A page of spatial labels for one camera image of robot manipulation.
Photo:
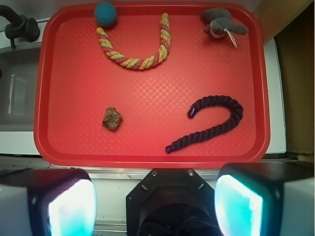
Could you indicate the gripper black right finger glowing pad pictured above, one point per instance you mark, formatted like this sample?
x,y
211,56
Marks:
x,y
266,199

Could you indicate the blue textured ball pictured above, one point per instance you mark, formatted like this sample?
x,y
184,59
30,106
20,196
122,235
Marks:
x,y
105,14

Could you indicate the red plastic tray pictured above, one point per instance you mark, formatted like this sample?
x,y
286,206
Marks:
x,y
77,82

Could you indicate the grey plush mouse toy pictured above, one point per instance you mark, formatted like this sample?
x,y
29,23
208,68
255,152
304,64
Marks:
x,y
219,24

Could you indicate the grey sink basin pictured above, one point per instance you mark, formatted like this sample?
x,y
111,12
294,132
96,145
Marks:
x,y
18,82

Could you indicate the brown rock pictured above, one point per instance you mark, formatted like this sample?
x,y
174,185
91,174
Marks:
x,y
112,119

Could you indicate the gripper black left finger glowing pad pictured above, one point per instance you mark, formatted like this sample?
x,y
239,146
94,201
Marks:
x,y
47,202

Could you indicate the black faucet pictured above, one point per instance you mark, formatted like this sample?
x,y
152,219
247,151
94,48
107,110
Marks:
x,y
19,26

